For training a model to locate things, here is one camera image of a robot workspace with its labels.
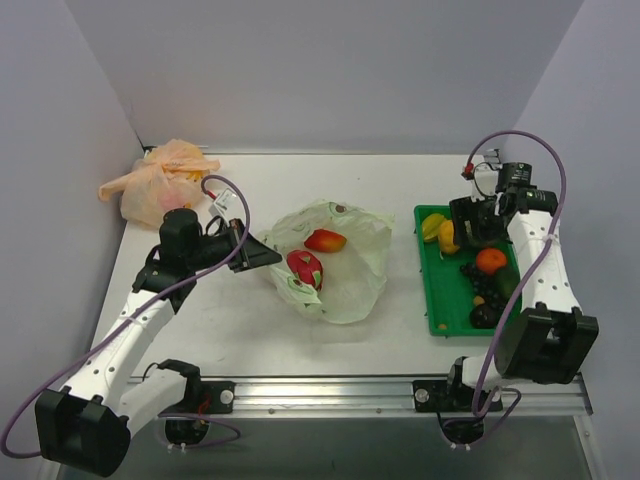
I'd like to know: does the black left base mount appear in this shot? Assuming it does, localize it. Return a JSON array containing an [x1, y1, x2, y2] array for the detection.
[[162, 380, 236, 415]]

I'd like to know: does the orange tangerine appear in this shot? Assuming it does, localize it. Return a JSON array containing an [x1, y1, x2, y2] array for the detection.
[[475, 248, 508, 275]]

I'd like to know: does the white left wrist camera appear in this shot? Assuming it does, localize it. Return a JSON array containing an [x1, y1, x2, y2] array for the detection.
[[205, 188, 244, 220]]

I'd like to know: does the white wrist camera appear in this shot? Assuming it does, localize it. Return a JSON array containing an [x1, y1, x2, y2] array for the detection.
[[461, 148, 502, 196], [205, 188, 244, 220]]

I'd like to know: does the green avocado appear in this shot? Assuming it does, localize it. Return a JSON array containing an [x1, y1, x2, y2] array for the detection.
[[493, 266, 520, 300]]

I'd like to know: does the pale green plastic bag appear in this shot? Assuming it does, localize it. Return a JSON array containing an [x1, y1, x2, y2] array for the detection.
[[257, 200, 395, 324]]

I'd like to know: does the red orange mango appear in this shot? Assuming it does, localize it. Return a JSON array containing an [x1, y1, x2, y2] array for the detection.
[[303, 229, 347, 253]]

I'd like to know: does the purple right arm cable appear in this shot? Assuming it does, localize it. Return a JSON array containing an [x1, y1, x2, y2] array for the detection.
[[464, 130, 569, 419]]

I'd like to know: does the dark blue grape bunch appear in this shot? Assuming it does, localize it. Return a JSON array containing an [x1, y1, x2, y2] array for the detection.
[[459, 262, 506, 310]]

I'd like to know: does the green plastic tray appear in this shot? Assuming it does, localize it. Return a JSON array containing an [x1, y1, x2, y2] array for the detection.
[[412, 202, 525, 339]]

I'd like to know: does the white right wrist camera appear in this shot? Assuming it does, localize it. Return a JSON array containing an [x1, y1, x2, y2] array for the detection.
[[461, 148, 502, 196]]

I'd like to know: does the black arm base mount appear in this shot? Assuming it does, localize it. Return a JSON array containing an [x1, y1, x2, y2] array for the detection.
[[412, 358, 474, 413]]

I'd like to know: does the pink dragon fruit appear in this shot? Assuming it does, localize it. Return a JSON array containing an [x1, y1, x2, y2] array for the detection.
[[286, 250, 324, 292]]

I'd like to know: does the orange filled plastic bag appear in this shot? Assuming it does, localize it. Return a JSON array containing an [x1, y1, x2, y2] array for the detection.
[[98, 139, 220, 229]]

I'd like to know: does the aluminium front rail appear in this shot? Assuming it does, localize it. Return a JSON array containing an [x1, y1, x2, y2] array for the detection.
[[114, 374, 594, 420]]

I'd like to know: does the yellow green starfruit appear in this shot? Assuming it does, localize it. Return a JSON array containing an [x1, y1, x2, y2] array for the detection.
[[421, 213, 447, 243]]

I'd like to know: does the dark purple passion fruit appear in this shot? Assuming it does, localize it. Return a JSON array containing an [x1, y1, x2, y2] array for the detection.
[[469, 304, 500, 329]]

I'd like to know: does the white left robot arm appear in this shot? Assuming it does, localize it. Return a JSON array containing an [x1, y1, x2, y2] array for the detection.
[[35, 208, 282, 477]]

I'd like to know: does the yellow orange lemon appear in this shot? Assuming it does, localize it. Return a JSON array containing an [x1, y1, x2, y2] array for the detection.
[[437, 220, 460, 255]]

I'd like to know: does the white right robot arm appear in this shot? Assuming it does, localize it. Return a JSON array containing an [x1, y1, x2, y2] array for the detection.
[[443, 162, 599, 409]]

